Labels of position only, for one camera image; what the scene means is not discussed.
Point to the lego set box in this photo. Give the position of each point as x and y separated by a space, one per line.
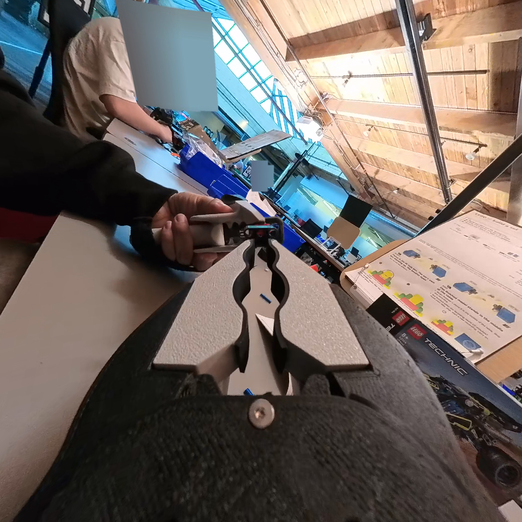
469 408

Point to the white security camera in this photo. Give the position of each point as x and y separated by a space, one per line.
310 128

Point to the instruction sheet on board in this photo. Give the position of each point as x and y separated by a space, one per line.
448 277

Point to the red cloth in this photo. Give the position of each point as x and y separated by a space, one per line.
24 224

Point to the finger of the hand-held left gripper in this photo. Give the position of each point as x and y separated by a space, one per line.
244 212
237 236

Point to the dark metal bar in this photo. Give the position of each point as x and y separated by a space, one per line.
489 171

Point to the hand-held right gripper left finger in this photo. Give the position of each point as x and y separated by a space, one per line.
195 326

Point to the tan and black board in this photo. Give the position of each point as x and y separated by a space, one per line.
346 232

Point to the person's left hand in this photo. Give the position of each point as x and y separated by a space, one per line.
175 208

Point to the person's left forearm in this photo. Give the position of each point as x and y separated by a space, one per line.
61 163

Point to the cardboard sign board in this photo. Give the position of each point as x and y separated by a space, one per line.
257 144

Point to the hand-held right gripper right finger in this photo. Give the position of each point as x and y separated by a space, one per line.
322 326

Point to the clear plastic bag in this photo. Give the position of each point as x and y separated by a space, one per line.
204 149

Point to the grey metal pole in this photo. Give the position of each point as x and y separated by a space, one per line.
420 81

